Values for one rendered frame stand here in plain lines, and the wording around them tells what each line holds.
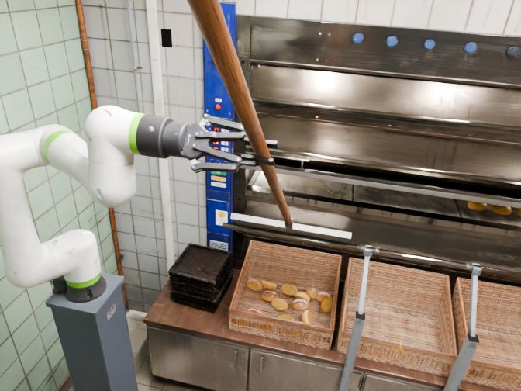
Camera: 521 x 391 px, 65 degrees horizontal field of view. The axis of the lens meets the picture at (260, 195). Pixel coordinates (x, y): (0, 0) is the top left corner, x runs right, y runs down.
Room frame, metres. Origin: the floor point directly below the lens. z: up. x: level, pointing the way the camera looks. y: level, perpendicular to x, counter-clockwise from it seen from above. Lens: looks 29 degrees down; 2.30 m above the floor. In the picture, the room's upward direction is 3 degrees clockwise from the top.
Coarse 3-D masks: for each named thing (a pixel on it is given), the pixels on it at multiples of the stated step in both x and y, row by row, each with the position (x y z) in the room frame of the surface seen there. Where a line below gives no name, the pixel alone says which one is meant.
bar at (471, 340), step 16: (224, 224) 1.69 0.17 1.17; (304, 240) 1.61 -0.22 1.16; (320, 240) 1.60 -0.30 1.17; (368, 256) 1.54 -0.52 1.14; (400, 256) 1.52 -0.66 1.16; (416, 256) 1.52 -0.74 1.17; (480, 272) 1.44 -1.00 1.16; (352, 336) 1.33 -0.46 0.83; (352, 352) 1.33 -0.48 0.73; (464, 352) 1.24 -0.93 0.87; (352, 368) 1.33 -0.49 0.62; (464, 368) 1.23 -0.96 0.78; (448, 384) 1.25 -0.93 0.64
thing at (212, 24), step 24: (192, 0) 0.43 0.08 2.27; (216, 0) 0.45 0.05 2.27; (216, 24) 0.46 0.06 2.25; (216, 48) 0.49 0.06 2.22; (240, 72) 0.55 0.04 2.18; (240, 96) 0.58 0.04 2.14; (240, 120) 0.65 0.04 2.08; (264, 144) 0.75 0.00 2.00; (264, 168) 0.84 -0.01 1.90; (288, 216) 1.33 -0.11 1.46
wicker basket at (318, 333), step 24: (264, 264) 1.96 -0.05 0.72; (288, 264) 1.94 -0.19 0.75; (336, 264) 1.90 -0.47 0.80; (240, 288) 1.77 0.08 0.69; (336, 288) 1.70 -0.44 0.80; (240, 312) 1.55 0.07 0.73; (264, 312) 1.69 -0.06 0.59; (288, 312) 1.70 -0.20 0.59; (312, 312) 1.71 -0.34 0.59; (264, 336) 1.52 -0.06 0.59; (288, 336) 1.50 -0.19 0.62; (312, 336) 1.47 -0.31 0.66
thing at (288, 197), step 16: (256, 192) 2.04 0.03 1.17; (288, 192) 2.05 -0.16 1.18; (336, 208) 1.95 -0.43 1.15; (352, 208) 1.93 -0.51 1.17; (368, 208) 1.92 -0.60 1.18; (384, 208) 1.93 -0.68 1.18; (400, 208) 1.94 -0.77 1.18; (448, 224) 1.83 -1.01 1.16; (464, 224) 1.82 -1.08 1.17; (480, 224) 1.81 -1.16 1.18; (496, 224) 1.82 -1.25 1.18
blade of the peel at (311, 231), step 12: (240, 216) 1.57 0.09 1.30; (252, 216) 1.57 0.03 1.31; (264, 228) 1.65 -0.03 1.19; (276, 228) 1.59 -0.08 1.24; (288, 228) 1.52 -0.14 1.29; (300, 228) 1.52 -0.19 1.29; (312, 228) 1.51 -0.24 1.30; (324, 228) 1.51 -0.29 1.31; (336, 240) 1.59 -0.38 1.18; (348, 240) 1.53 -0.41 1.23
